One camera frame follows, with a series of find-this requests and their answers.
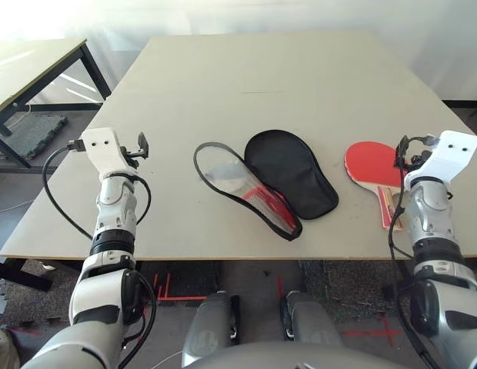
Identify grey robot leg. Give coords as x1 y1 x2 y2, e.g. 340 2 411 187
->
182 291 242 368
279 291 343 347

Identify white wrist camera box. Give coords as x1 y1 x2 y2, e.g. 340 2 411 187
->
80 128 135 178
403 129 477 185

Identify grey speckled floor mat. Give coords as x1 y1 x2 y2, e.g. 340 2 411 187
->
0 260 85 335
298 260 416 324

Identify red ping-pong paddle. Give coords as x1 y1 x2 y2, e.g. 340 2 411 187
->
344 141 407 231

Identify grey robot right leg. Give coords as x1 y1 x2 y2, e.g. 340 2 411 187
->
279 291 343 347

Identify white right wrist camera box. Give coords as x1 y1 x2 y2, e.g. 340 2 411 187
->
403 129 477 185

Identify white perforated shoe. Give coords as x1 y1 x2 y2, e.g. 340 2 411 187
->
0 326 21 369

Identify black-framed side table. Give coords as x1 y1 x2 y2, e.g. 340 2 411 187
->
0 37 112 169

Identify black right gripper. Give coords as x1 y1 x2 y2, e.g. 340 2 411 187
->
394 135 432 171

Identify thin white floor cable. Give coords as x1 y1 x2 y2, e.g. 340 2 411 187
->
0 200 32 214

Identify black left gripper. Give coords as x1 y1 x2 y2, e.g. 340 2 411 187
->
122 131 151 170

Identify grey robot left leg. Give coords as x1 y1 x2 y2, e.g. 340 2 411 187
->
182 291 242 368

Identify dark foam mat stack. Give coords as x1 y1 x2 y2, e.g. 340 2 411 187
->
0 114 68 161

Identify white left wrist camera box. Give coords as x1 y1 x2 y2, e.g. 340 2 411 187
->
80 128 135 178

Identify black red paddle case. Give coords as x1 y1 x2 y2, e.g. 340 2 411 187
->
193 129 339 242

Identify thin left gripper cable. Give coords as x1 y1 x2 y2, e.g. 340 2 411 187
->
105 172 152 228

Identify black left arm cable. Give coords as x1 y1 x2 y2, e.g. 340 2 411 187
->
42 139 158 369

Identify grey robot torso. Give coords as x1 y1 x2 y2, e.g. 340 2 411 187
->
182 340 409 369

